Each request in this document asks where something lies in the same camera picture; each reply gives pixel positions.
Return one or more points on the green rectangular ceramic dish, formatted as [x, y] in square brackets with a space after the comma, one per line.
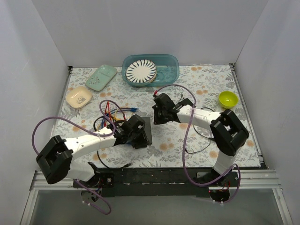
[101, 77]

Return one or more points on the floral table mat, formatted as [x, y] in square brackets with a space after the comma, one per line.
[173, 144]

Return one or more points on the beige square panda dish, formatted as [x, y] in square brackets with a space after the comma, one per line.
[78, 97]

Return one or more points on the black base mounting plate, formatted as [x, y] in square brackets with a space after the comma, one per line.
[158, 182]

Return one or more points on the aluminium frame rail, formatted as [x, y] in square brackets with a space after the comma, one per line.
[250, 179]

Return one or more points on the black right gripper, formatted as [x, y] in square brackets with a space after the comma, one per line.
[158, 113]

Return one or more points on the black power adapter brick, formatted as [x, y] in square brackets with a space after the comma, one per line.
[185, 102]

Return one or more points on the teal plastic basin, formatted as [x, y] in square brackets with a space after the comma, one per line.
[167, 69]

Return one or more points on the lime green bowl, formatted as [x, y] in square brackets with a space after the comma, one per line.
[228, 99]

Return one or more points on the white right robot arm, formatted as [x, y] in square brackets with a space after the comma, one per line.
[228, 131]

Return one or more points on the blue striped white plate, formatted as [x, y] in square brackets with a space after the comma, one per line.
[141, 71]

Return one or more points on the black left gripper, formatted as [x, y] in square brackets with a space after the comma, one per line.
[142, 138]

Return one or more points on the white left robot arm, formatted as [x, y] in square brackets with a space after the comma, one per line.
[57, 160]

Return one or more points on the black network switch box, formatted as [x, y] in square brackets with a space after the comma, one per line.
[146, 135]

